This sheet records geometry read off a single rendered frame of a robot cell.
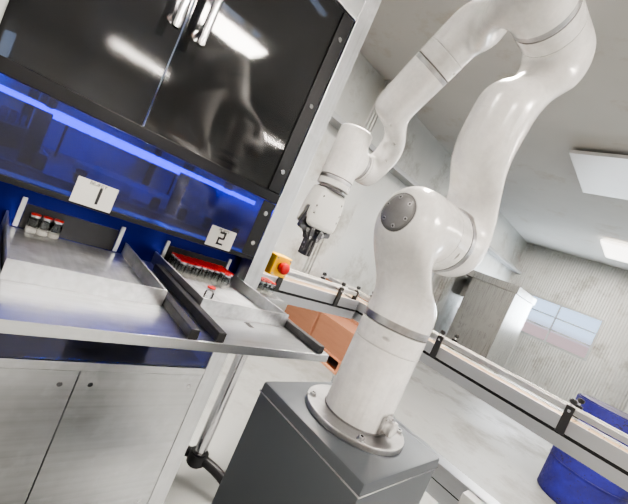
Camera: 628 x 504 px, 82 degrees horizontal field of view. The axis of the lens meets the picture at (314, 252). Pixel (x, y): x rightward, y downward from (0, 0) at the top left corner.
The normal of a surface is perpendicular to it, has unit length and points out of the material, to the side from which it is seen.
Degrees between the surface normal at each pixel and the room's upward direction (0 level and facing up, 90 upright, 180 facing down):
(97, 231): 90
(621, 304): 90
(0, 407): 90
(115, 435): 90
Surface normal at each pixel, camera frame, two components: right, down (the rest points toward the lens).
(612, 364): -0.66, -0.26
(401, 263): -0.69, 0.40
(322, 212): 0.54, 0.31
